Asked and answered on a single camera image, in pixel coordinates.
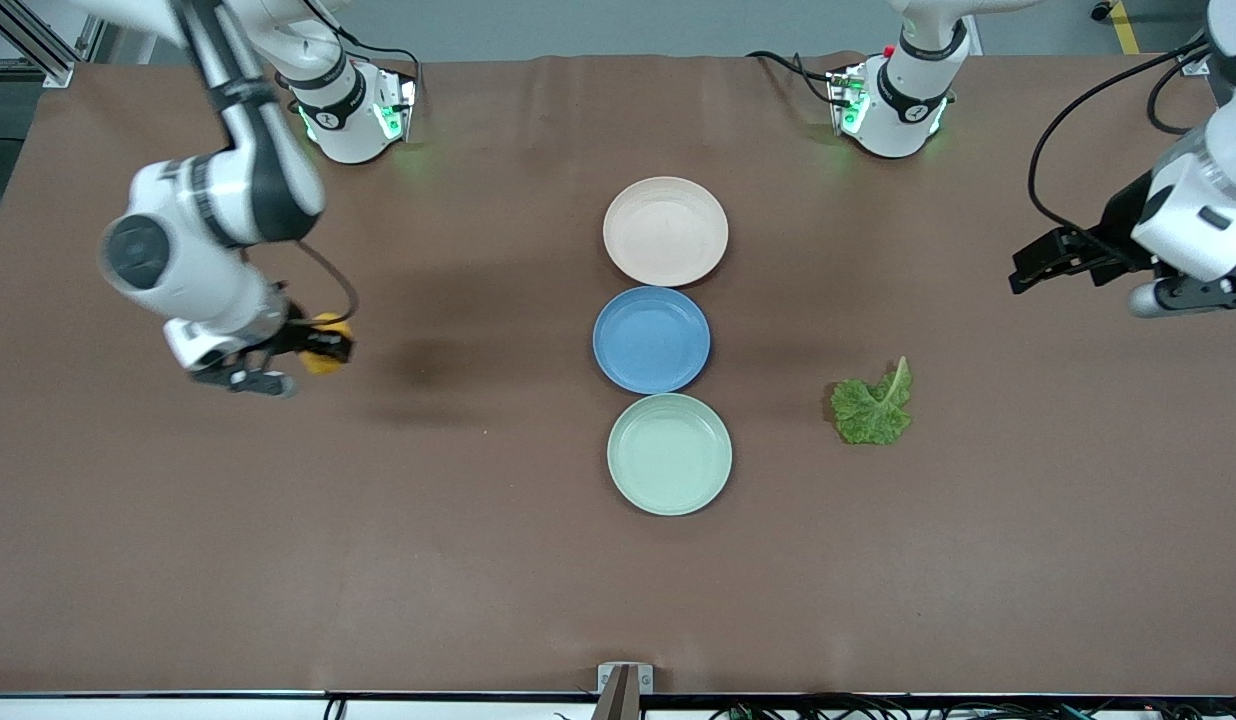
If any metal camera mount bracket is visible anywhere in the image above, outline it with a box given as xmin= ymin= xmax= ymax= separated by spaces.
xmin=597 ymin=662 xmax=654 ymax=720

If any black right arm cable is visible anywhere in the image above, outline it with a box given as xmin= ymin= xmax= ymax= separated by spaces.
xmin=296 ymin=238 xmax=360 ymax=326

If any brown table cover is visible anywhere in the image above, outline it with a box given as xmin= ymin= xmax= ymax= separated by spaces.
xmin=0 ymin=52 xmax=1236 ymax=696

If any pale green round plate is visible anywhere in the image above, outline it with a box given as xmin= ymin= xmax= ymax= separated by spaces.
xmin=607 ymin=393 xmax=733 ymax=517

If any beige round plate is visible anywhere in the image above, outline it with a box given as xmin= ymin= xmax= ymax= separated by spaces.
xmin=603 ymin=176 xmax=730 ymax=288

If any yellow lemon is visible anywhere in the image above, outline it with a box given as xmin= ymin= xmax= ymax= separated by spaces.
xmin=298 ymin=312 xmax=355 ymax=377

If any black base cable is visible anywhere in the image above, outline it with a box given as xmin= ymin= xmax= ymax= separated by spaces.
xmin=318 ymin=20 xmax=424 ymax=101
xmin=746 ymin=50 xmax=849 ymax=106

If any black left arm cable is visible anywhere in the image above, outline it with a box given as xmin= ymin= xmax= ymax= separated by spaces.
xmin=1026 ymin=35 xmax=1214 ymax=251

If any metal base connector bracket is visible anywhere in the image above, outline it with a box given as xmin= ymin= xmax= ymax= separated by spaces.
xmin=371 ymin=72 xmax=419 ymax=143
xmin=826 ymin=62 xmax=871 ymax=138

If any black right base cable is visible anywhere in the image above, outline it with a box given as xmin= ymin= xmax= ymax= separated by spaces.
xmin=318 ymin=20 xmax=424 ymax=101

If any white table edge rail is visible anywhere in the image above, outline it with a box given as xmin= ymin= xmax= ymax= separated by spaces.
xmin=0 ymin=690 xmax=1236 ymax=720

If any blue round plate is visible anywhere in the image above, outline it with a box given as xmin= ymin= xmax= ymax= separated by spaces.
xmin=592 ymin=286 xmax=712 ymax=395

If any black left base cable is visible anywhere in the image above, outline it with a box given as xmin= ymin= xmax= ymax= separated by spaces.
xmin=746 ymin=50 xmax=849 ymax=106

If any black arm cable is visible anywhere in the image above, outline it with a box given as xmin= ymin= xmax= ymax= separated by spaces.
xmin=296 ymin=238 xmax=360 ymax=326
xmin=1026 ymin=35 xmax=1214 ymax=251

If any green lettuce leaf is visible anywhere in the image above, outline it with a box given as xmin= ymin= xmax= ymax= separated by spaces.
xmin=830 ymin=356 xmax=915 ymax=447

